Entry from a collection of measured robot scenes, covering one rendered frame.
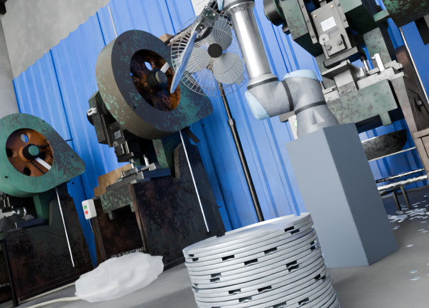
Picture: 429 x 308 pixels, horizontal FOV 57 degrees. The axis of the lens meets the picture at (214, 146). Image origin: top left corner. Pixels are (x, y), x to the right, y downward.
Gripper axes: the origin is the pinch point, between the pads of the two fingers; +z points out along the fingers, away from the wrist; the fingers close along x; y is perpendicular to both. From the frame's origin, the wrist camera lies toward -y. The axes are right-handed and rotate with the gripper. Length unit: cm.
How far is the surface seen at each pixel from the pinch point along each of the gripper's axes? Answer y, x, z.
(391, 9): 21, 71, -59
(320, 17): -11, 50, -61
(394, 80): 23, 84, -24
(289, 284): 83, 45, 85
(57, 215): -289, -42, 89
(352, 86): 0, 77, -26
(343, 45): -4, 65, -47
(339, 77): -4, 71, -30
